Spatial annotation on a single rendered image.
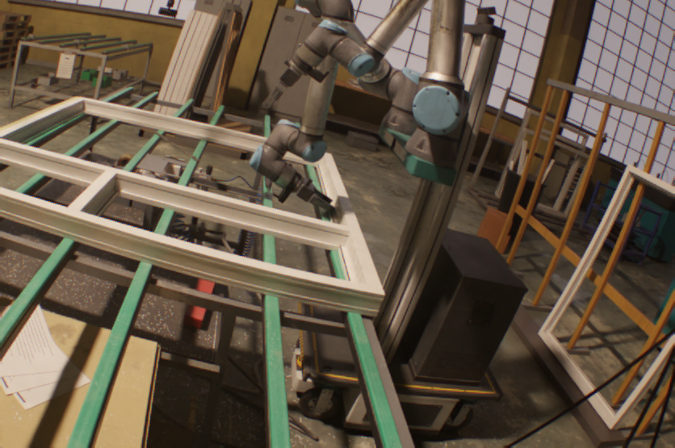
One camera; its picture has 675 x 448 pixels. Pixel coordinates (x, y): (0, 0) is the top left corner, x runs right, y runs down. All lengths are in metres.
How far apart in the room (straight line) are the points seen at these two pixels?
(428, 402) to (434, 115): 1.23
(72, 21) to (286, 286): 9.15
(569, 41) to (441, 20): 9.28
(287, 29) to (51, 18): 4.80
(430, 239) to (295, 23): 7.17
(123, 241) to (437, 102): 0.96
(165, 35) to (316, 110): 7.83
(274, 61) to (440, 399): 7.38
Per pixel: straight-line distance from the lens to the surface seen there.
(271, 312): 1.28
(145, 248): 1.34
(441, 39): 1.59
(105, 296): 1.69
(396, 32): 1.78
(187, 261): 1.33
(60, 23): 10.26
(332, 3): 1.81
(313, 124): 1.86
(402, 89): 2.20
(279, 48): 8.88
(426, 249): 2.01
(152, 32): 9.61
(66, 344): 1.38
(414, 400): 2.20
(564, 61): 10.75
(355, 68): 1.65
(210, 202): 1.71
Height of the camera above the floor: 1.50
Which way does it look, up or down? 17 degrees down
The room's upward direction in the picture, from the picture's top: 17 degrees clockwise
